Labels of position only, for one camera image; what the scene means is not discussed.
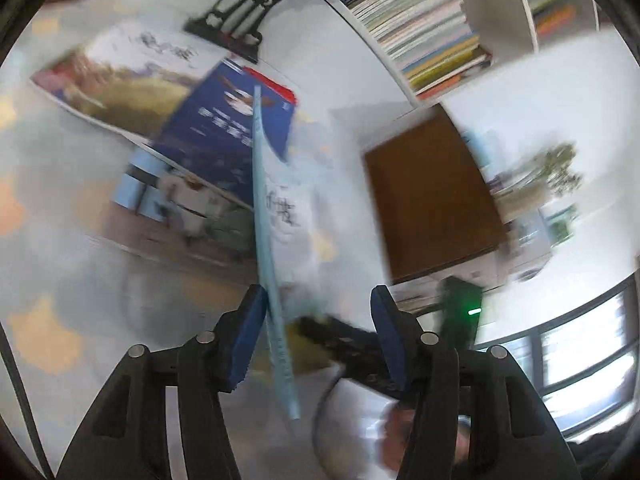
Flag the brown wooden cabinet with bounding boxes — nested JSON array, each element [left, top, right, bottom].
[[362, 105, 508, 286]]

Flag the green box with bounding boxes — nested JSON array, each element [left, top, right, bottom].
[[547, 205, 576, 246]]

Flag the red paper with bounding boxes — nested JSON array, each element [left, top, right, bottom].
[[240, 66, 298, 108]]

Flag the row of white-spined books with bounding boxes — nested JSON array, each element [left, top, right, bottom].
[[340, 0, 493, 101]]

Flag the white and light blue book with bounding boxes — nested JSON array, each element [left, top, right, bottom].
[[251, 85, 326, 421]]

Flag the potted plant in white pot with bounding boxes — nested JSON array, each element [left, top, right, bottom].
[[520, 142, 583, 201]]

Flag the person's right hand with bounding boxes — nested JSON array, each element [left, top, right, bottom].
[[379, 406, 415, 470]]

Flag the white printer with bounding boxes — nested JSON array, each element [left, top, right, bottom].
[[505, 210, 551, 281]]

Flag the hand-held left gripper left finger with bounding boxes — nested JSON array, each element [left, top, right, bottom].
[[57, 284, 269, 480]]

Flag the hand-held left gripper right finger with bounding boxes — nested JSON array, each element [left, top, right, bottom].
[[370, 284, 582, 480]]

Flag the white bookshelf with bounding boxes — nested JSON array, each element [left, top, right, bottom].
[[310, 0, 601, 111]]

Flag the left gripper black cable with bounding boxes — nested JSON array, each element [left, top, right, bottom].
[[0, 325, 53, 480]]

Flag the round embroidered fan on stand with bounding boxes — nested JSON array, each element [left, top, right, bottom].
[[182, 0, 401, 63]]

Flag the light blue tissue box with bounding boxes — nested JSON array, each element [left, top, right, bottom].
[[462, 130, 493, 171]]

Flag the blue book with bird print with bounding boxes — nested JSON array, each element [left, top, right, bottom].
[[150, 60, 296, 208]]

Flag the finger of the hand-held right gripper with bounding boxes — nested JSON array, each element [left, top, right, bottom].
[[294, 315, 402, 397]]

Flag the blue cartoon figures book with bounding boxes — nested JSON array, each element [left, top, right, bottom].
[[112, 160, 261, 263]]

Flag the white book with brown landscape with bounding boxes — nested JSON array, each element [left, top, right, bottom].
[[29, 20, 223, 143]]

